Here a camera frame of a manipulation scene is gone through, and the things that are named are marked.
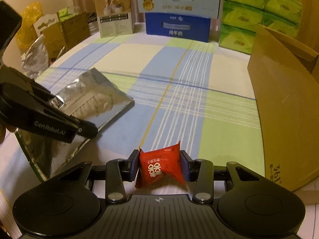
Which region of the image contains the brown cardboard box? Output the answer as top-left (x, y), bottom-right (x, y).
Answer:
top-left (248, 25), bottom-right (318, 191)

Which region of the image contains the yellow plastic bag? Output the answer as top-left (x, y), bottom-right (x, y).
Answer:
top-left (15, 2), bottom-right (43, 54)

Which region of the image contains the checked tablecloth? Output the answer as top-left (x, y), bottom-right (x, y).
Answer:
top-left (0, 22), bottom-right (319, 229)

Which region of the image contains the crumpled silver bag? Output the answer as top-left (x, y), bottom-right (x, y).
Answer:
top-left (21, 34), bottom-right (50, 79)

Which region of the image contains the silver foil pouch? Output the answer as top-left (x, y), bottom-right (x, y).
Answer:
top-left (15, 68), bottom-right (135, 182)

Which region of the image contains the dark blue milk carton box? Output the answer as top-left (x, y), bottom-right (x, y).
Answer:
top-left (145, 12), bottom-right (210, 42)

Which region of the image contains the brown cardboard boxes stack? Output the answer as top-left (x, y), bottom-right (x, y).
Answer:
top-left (33, 12), bottom-right (90, 59)

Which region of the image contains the white humidifier product box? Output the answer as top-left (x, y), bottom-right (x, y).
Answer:
top-left (95, 0), bottom-right (134, 38)

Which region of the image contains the red candy wrapper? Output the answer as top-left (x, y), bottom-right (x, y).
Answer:
top-left (135, 142), bottom-right (185, 189)

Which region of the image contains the green tissue pack bundle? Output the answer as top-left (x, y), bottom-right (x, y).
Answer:
top-left (219, 0), bottom-right (302, 54)

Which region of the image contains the person right hand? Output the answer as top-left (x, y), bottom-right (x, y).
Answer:
top-left (0, 120), bottom-right (17, 144)

